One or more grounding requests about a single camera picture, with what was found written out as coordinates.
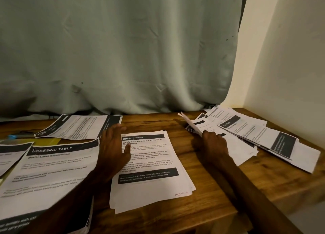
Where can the person's left hand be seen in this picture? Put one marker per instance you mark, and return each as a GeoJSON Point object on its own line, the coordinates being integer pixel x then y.
{"type": "Point", "coordinates": [111, 152]}

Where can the single sheet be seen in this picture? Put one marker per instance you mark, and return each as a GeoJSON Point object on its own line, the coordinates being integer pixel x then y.
{"type": "Point", "coordinates": [78, 126]}

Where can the yellow patterned folder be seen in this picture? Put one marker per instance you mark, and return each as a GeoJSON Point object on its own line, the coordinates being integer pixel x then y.
{"type": "Point", "coordinates": [45, 141]}

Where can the blue pen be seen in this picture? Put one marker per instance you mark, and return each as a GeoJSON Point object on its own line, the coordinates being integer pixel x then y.
{"type": "Point", "coordinates": [20, 135]}

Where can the pale green curtain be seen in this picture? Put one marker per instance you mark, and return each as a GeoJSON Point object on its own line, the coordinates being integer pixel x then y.
{"type": "Point", "coordinates": [117, 43]}

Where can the person's left forearm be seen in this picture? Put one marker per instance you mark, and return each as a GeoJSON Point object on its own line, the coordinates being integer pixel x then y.
{"type": "Point", "coordinates": [66, 208]}

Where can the person's right forearm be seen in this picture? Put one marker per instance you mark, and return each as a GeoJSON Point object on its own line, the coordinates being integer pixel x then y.
{"type": "Point", "coordinates": [254, 201]}

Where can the printed papers pile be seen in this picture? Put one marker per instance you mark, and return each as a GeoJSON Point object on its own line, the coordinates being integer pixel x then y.
{"type": "Point", "coordinates": [264, 137]}

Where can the person's right hand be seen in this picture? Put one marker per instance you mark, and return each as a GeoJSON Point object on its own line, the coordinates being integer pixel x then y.
{"type": "Point", "coordinates": [212, 147]}

